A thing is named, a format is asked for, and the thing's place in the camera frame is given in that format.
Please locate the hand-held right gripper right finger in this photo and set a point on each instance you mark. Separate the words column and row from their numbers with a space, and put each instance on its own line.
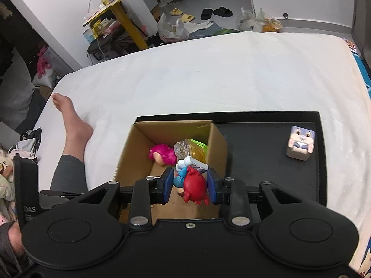
column 210, row 186

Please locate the cream plush toy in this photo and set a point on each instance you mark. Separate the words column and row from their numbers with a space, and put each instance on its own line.
column 5, row 173

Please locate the pile of clothes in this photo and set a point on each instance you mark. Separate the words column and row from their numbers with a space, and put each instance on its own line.
column 211, row 29

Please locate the yellow slipper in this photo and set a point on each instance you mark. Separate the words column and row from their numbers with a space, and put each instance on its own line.
column 186, row 18
column 176, row 12

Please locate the bunny print cube box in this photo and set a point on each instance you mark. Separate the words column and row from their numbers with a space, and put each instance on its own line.
column 300, row 144

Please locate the black slipper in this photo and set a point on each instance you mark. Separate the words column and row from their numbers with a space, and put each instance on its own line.
column 207, row 14
column 223, row 12

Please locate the red crab figurine with bottle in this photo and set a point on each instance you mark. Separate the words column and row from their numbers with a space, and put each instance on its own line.
column 194, row 184

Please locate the dark grey cloth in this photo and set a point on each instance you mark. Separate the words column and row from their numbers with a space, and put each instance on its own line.
column 362, row 11

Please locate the cardboard box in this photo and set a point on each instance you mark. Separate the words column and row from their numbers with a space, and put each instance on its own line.
column 218, row 146

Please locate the white blanket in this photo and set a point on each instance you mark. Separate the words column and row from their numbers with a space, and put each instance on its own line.
column 203, row 78

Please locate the blue printed bed sheet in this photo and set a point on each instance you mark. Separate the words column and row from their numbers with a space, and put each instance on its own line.
column 365, row 72

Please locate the white plastic bag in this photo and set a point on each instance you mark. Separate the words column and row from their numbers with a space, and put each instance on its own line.
column 172, row 31

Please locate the grey cushion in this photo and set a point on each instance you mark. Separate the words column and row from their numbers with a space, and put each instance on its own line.
column 14, row 92

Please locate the clear plastic bag with food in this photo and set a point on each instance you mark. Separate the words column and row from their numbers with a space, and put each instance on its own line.
column 260, row 21

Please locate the person's leg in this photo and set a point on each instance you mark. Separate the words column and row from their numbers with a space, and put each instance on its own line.
column 74, row 133

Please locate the black and white cloth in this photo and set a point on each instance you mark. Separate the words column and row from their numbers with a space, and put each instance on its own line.
column 27, row 144

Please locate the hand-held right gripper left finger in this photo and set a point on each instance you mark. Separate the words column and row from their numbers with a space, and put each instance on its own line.
column 167, row 186

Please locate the person's left forearm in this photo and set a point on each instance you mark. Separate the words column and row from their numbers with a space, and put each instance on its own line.
column 10, row 246

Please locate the pink haired figurine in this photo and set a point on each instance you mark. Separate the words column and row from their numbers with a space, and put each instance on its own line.
column 163, row 153

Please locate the black tray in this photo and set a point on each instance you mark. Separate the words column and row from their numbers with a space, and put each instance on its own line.
column 255, row 165

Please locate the yellow side table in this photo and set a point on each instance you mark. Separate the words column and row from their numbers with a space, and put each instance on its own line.
column 127, row 26

